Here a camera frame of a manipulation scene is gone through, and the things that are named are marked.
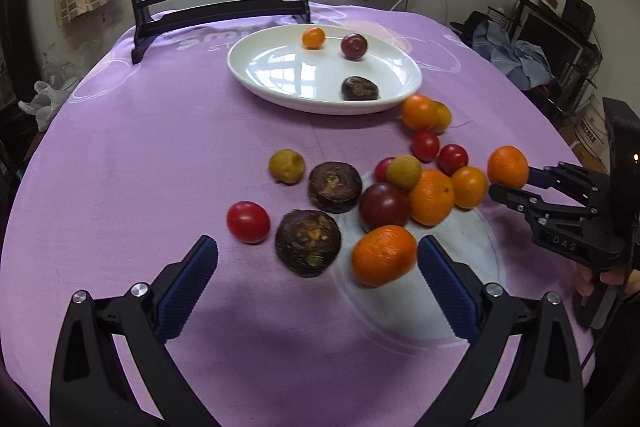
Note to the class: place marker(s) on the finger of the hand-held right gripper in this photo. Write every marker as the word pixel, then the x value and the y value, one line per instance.
pixel 510 197
pixel 539 177

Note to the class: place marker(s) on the purple tablecloth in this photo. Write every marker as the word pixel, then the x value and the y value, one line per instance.
pixel 150 157

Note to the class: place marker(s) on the large orange mandarin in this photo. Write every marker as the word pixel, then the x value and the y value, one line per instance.
pixel 432 199

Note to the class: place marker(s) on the dark brown water chestnut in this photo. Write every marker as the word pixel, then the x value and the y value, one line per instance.
pixel 308 243
pixel 359 88
pixel 334 187

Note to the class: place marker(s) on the small orange cherry tomato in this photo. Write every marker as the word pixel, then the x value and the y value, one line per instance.
pixel 313 38

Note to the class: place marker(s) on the yellow round fruit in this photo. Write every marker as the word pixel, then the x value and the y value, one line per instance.
pixel 287 165

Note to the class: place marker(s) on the blue cloth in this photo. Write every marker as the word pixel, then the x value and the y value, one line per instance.
pixel 520 52

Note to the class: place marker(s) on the black monitor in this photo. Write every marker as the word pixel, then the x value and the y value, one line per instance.
pixel 547 39

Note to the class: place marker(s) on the small dark purple tomato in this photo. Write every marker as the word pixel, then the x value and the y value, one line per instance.
pixel 354 46

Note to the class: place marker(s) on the yellow-green mandarin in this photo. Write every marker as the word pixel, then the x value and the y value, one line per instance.
pixel 446 117

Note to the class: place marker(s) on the smooth orange tomato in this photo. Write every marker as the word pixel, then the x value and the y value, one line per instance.
pixel 470 187

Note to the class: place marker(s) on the person's right hand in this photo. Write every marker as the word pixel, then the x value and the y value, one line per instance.
pixel 582 282

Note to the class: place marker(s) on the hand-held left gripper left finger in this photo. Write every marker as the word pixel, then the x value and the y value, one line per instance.
pixel 187 287

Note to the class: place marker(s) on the white plastic bag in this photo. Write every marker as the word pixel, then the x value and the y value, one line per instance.
pixel 45 99

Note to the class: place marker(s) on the yellow-green round fruit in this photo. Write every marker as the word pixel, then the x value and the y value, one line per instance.
pixel 403 172

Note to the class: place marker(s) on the red cherry tomato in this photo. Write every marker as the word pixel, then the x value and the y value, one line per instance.
pixel 425 145
pixel 248 222
pixel 381 169
pixel 452 159

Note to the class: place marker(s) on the black speaker box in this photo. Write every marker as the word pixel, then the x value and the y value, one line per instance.
pixel 579 12

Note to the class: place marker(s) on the white oval plate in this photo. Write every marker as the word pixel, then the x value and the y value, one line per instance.
pixel 280 72

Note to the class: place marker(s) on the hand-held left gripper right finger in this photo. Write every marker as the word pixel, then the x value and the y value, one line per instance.
pixel 445 287

